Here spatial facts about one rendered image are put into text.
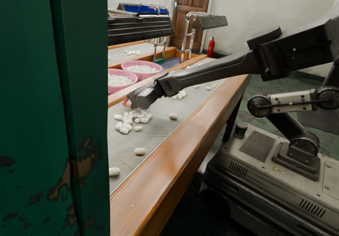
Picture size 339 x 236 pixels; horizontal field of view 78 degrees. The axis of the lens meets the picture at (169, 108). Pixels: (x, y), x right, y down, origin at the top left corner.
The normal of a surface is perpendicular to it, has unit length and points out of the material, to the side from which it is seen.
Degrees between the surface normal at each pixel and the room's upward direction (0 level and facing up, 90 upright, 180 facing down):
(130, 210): 0
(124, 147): 0
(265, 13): 90
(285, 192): 91
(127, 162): 0
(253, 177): 90
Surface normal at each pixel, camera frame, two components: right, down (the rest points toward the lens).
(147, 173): 0.12, -0.88
